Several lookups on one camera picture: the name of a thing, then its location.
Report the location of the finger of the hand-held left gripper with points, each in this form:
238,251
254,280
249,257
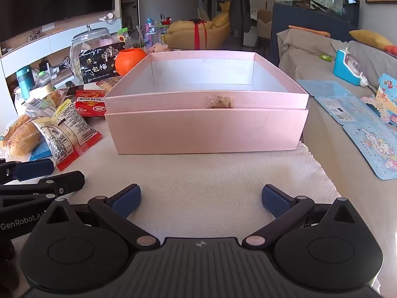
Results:
59,183
32,169

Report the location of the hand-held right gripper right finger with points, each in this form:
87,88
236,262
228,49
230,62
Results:
276,200

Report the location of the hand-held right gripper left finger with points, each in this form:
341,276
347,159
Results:
125,200

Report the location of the blue snack packet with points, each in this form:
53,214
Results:
42,152

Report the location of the long bread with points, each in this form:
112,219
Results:
18,138

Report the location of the white packet with red edges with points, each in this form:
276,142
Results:
66,133

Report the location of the golden bread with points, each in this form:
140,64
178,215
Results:
52,97

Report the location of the small red snack packet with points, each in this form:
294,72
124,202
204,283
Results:
90,105

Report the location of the pink cardboard gift box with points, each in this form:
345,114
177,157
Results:
201,130

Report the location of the beige mug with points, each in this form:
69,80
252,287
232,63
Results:
40,90

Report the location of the teal thermos bottle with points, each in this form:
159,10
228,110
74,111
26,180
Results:
24,79

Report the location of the plastic jar with green lid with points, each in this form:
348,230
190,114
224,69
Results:
43,76

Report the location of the white power strip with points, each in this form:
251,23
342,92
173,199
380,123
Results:
57,67

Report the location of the cartoon bunny card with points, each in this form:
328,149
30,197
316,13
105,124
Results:
372,152

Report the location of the light blue flat card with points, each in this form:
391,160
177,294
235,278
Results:
328,96

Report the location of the black plum snack box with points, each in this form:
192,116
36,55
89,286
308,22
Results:
96,65

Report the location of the small bicycle model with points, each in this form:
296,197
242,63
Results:
32,36

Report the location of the orange pumpkin bucket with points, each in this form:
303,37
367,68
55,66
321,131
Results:
127,62

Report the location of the large glass jar with lid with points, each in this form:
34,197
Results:
83,40

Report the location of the blue toy machine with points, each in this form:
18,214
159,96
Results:
342,65

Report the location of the green toy car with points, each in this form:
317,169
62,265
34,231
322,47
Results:
326,57

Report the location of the grey sofa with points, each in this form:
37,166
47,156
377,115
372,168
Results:
310,49

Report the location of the pink plush toy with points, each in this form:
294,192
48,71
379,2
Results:
156,48

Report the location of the colourful cartoon toy box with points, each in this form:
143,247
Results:
387,90

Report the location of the green toy packet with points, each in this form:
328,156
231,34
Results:
122,34

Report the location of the white airplane toy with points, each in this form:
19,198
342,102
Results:
108,17

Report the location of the black television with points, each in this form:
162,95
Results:
55,0

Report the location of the children's water bottle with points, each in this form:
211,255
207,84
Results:
150,31

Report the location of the orange carrot pillow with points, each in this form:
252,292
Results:
307,29

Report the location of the beige chair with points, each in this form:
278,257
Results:
264,24

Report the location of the yellow sofa with red ribbon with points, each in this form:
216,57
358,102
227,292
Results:
186,34

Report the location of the dark blue partition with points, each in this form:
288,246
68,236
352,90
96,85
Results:
294,21

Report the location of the yellow cushion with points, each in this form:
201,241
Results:
370,38

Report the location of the orange cushion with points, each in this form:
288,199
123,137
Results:
391,49

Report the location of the dark jacket on rack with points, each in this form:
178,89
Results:
238,9

